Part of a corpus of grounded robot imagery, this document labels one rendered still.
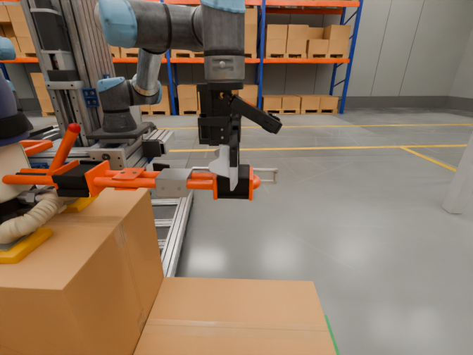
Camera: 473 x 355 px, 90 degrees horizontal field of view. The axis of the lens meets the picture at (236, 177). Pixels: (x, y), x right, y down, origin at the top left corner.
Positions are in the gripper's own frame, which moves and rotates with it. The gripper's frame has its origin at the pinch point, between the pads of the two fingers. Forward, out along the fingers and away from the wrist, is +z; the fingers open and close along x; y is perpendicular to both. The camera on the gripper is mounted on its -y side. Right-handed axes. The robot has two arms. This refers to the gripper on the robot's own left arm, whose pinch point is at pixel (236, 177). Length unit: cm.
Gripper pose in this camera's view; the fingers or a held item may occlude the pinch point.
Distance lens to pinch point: 53.4
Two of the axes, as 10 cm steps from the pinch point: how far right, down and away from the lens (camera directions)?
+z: 0.1, 9.1, 4.1
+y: -10.0, -0.2, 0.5
